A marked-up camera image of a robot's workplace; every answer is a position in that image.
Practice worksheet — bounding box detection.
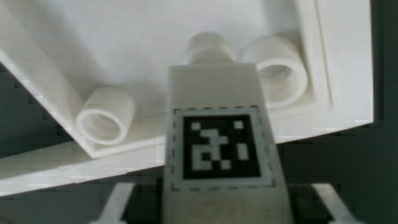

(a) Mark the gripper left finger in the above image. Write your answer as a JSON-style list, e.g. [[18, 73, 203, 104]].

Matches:
[[90, 182, 136, 224]]

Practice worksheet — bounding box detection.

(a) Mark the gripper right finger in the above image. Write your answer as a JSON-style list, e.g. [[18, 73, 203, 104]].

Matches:
[[312, 183, 367, 224]]

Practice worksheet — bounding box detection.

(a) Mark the white leg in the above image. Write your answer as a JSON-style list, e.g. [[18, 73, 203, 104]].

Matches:
[[162, 32, 296, 224]]

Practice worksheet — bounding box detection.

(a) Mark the white square tabletop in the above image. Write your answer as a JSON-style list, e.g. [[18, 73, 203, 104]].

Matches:
[[0, 0, 377, 160]]

